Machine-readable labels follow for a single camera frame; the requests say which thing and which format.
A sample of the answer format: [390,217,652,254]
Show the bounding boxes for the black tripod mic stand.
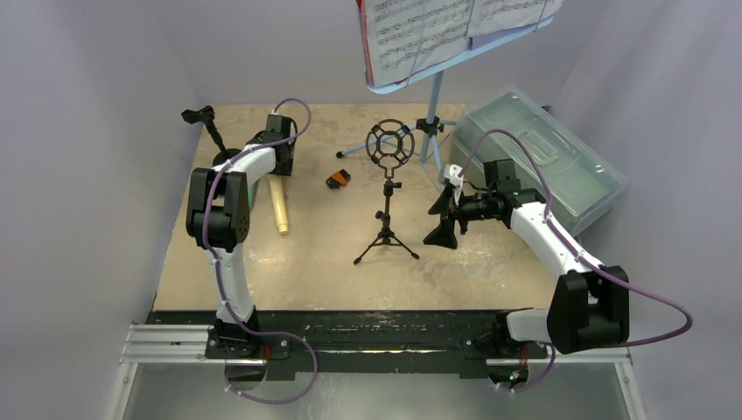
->
[353,119,420,265]

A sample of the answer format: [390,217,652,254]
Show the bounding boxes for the beige condenser microphone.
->
[267,174,290,235]

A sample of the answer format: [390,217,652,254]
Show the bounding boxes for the teal toy microphone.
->
[248,182,258,210]

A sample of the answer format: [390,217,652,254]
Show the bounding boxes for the black round-base mic stand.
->
[180,105,242,166]

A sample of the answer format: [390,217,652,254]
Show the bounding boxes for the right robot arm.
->
[423,159,630,356]

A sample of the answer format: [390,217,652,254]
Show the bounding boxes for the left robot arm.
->
[182,107,302,359]

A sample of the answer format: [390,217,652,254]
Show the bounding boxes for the blue music stand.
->
[364,17,554,191]

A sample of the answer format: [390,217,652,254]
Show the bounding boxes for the translucent green storage box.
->
[449,86,628,236]

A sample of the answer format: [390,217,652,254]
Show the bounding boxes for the orange black hex key set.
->
[325,169,352,190]

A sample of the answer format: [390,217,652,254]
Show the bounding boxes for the sheet music pages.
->
[357,0,563,94]

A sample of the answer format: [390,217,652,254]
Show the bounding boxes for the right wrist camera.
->
[442,164,464,205]

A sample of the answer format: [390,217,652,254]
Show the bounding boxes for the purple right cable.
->
[458,128,695,396]

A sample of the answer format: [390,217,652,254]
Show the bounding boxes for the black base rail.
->
[144,310,552,382]

